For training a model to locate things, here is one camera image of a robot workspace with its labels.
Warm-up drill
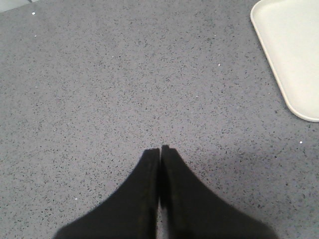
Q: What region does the cream rectangular plastic tray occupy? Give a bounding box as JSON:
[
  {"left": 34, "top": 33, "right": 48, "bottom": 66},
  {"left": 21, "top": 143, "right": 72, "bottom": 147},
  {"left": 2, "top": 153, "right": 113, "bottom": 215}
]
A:
[{"left": 250, "top": 0, "right": 319, "bottom": 122}]

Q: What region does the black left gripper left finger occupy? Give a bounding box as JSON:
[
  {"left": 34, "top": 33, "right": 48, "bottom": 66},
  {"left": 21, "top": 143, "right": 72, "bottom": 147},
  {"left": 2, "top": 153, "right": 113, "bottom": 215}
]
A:
[{"left": 54, "top": 148, "right": 160, "bottom": 239}]

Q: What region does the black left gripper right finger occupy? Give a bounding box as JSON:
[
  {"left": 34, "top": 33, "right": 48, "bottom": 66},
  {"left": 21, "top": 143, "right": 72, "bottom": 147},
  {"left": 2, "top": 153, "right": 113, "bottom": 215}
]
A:
[{"left": 160, "top": 145, "right": 277, "bottom": 239}]

